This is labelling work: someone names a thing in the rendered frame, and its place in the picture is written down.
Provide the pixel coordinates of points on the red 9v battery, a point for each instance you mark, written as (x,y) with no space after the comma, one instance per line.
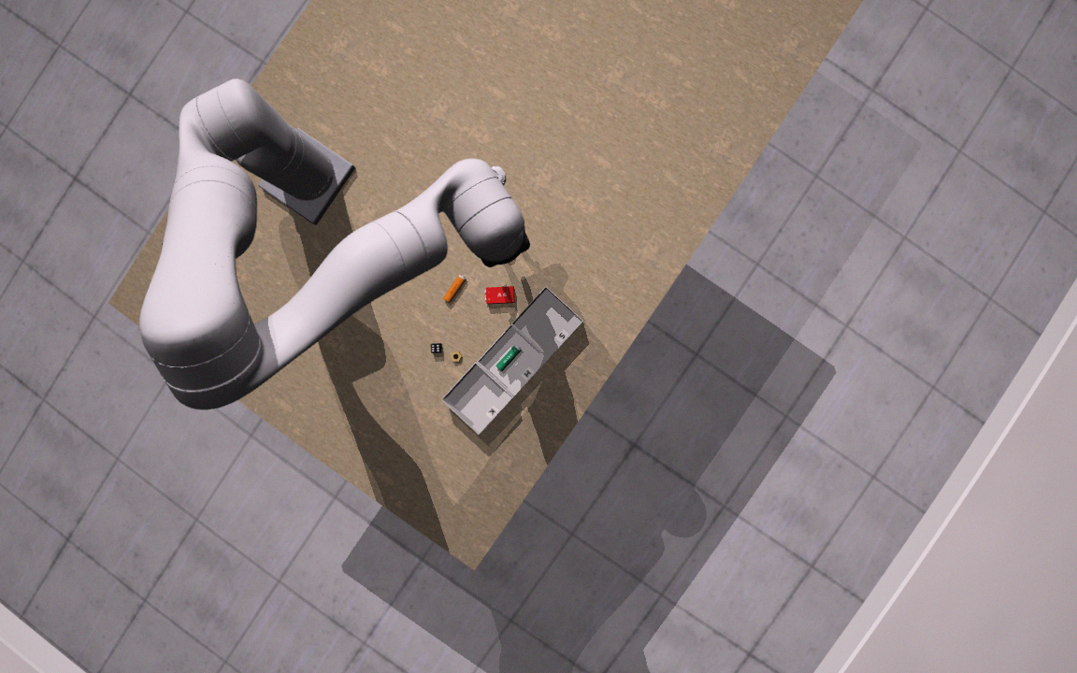
(499,295)

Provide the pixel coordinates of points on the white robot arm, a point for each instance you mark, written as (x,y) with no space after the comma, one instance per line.
(194,322)

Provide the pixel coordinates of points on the green aa battery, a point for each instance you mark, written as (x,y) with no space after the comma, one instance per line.
(508,357)

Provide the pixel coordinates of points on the orange aa battery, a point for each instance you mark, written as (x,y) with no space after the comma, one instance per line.
(454,289)

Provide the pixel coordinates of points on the white open cardboard bins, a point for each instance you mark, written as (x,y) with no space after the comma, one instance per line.
(540,330)

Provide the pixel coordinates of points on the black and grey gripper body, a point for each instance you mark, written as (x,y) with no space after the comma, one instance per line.
(519,245)

